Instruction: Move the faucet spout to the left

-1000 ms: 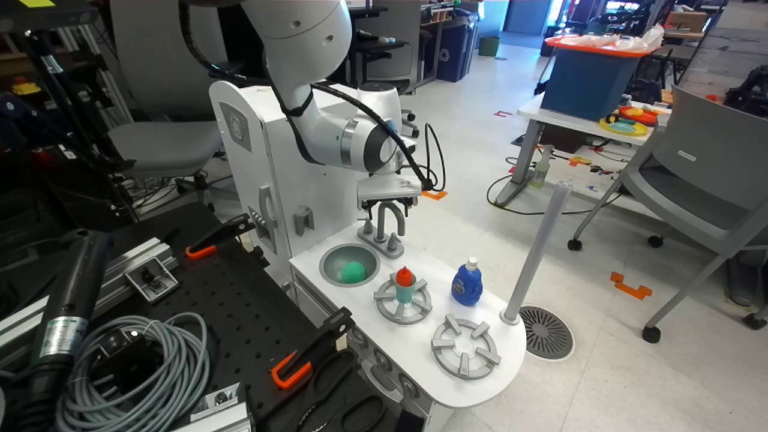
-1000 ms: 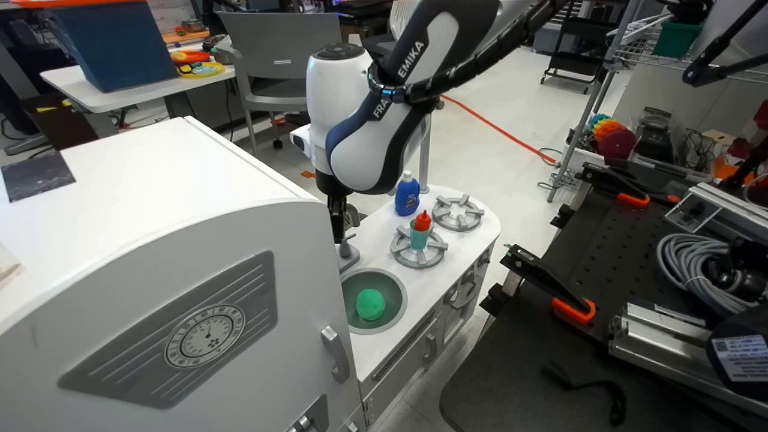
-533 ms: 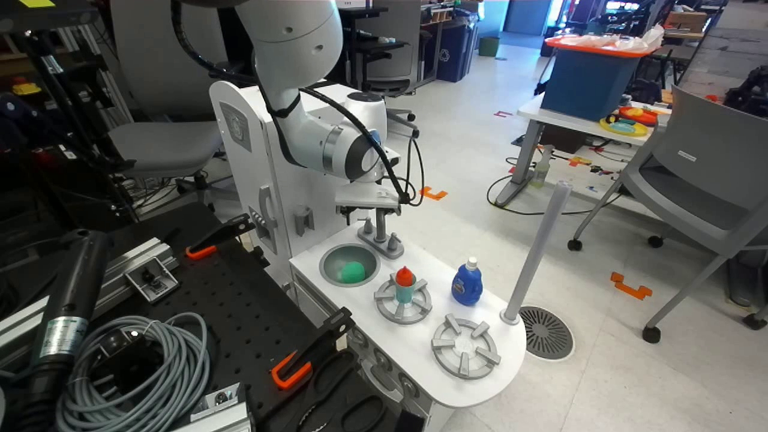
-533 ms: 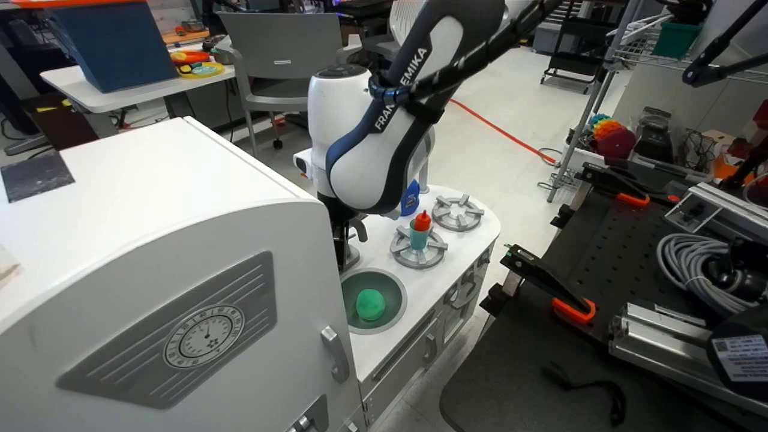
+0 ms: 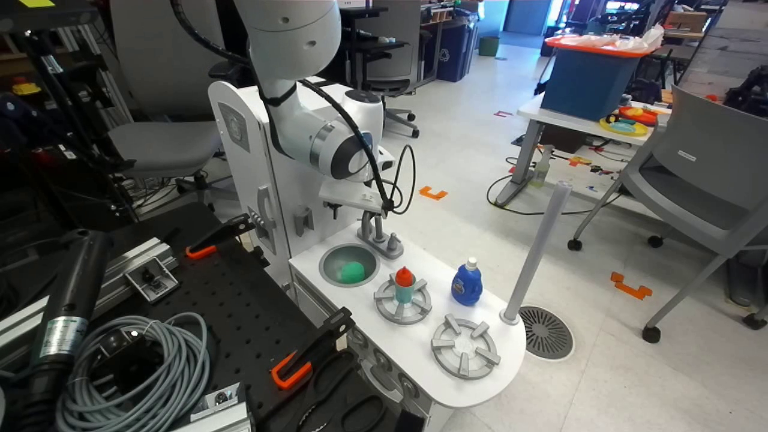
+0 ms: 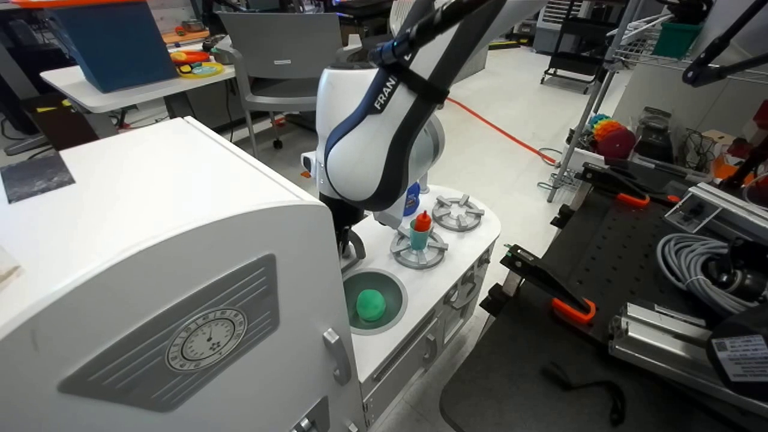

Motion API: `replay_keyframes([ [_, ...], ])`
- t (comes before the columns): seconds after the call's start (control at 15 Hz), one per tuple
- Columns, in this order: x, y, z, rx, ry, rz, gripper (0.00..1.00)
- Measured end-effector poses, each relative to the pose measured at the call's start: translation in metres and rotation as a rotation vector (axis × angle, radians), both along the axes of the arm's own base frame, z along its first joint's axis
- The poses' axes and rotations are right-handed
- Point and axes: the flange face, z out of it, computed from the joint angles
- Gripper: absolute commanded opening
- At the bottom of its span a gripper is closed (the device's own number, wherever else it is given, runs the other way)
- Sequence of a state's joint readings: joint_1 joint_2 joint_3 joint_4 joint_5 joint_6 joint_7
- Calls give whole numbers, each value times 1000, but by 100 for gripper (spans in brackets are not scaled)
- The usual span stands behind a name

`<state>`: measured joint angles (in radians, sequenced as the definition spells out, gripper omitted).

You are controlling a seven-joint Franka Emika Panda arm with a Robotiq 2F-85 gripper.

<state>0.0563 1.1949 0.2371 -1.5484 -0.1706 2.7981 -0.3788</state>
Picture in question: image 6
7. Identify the black clamp orange handle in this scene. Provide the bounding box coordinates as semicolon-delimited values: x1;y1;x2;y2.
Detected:
574;160;684;214
478;242;600;329

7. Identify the black base with label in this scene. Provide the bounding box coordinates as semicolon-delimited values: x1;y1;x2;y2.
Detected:
702;304;768;404

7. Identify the black strap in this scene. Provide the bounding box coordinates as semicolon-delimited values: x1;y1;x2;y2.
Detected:
537;359;629;430

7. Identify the blue box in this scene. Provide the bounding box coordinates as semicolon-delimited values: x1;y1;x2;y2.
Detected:
45;0;179;95

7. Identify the green toy sink basin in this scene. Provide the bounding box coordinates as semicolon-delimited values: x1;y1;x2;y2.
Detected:
337;269;409;335

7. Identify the rainbow coloured toy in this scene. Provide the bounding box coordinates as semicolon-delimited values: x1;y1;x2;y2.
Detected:
585;112;641;164

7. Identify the aluminium extrusion with plate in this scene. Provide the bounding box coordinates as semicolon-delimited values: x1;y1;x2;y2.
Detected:
663;179;768;247

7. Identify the metal tripod stand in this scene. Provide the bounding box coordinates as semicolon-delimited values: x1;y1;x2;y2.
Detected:
534;64;627;205

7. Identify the black perforated table mat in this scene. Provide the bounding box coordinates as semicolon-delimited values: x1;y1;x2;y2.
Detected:
437;190;768;432

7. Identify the grey coiled cable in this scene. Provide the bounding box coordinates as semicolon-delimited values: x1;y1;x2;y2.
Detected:
652;230;756;319

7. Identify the grey fridge door handle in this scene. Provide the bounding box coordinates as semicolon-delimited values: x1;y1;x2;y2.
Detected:
319;326;352;387

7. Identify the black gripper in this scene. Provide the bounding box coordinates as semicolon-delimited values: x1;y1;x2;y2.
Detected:
317;190;371;237

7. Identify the green round toy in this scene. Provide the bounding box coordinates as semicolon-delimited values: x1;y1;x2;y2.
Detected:
352;289;388;325

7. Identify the dark glass jar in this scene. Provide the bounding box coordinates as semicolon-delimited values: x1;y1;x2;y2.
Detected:
634;103;678;164

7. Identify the green bin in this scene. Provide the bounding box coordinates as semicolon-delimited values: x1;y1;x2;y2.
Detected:
649;16;706;63

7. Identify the long aluminium extrusion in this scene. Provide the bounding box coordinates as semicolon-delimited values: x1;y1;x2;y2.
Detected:
601;299;768;421

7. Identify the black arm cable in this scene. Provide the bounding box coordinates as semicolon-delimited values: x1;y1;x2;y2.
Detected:
370;0;508;107

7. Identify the teal bottle red cap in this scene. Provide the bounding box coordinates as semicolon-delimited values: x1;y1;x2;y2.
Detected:
407;208;437;251

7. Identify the white toy kitchen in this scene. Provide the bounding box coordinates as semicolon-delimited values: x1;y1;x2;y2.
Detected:
0;116;504;432

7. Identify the black camera boom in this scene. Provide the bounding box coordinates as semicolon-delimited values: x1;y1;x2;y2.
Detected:
678;0;768;88

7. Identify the white table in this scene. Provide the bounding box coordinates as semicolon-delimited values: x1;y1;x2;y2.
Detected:
39;59;240;118

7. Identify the orange floor cable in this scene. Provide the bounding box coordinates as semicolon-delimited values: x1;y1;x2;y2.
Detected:
443;94;559;169

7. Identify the black flat panel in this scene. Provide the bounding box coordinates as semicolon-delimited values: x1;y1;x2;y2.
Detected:
0;148;78;205

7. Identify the grey toy faucet spout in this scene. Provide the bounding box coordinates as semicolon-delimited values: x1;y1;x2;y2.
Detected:
337;229;370;263

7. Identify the grey toy stove burner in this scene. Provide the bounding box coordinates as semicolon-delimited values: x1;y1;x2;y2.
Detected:
387;224;450;271
430;190;487;236

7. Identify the black wheeled cart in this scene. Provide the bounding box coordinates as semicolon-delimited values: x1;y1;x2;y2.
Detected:
537;0;636;86

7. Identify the colourful toys pile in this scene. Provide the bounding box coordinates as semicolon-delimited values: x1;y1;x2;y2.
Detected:
168;49;228;82

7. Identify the grey office chair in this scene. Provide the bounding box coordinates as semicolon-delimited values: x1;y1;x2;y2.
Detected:
216;9;347;154

